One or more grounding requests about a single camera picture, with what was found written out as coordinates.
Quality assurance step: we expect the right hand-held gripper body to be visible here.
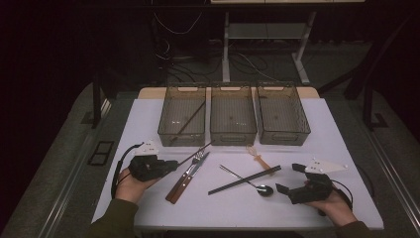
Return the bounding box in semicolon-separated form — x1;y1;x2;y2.
287;158;350;205

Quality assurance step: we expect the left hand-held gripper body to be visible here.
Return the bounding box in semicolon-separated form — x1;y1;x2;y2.
128;140;166;182

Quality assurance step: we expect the long metal spoon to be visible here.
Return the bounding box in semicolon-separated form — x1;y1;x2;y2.
219;164;274;197

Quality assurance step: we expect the wooden-handled metal knife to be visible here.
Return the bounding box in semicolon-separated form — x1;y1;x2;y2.
169;152;211;205

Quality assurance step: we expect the person's left hand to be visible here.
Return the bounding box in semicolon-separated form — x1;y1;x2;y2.
114;167;159;204

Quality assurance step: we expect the person's right hand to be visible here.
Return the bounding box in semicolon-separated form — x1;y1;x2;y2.
305;189;359;227

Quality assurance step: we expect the small wooden fork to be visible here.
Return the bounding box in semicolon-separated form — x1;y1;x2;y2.
246;144;276;177

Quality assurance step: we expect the white table sheet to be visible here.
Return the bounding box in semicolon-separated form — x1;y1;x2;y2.
91;97;384;231

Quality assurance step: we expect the black upright stand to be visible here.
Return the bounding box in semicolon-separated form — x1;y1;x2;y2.
361;83;390;132
91;77;112;130

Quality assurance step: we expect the black slanted stand leg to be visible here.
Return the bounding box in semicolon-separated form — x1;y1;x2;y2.
318;9;420;100

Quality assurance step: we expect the white metal desk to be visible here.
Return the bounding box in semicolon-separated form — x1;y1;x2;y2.
210;0;366;86

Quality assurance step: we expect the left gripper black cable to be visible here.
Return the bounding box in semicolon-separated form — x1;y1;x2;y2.
110;142;145;199

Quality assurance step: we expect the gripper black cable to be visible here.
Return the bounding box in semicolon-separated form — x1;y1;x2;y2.
110;142;145;199
330;178;354;211

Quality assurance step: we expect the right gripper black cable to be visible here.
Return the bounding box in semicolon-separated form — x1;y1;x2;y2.
330;178;354;211

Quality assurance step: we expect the metal floor rail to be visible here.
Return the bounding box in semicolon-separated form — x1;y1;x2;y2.
366;128;420;229
38;98;112;238

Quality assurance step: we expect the black floor cable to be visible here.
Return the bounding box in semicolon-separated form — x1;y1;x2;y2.
166;56;222;83

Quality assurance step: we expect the white floor cable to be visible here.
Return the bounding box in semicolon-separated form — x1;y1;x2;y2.
236;52;281;83

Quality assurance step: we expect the hanging white cable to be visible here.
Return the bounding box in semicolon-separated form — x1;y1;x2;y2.
153;11;203;36

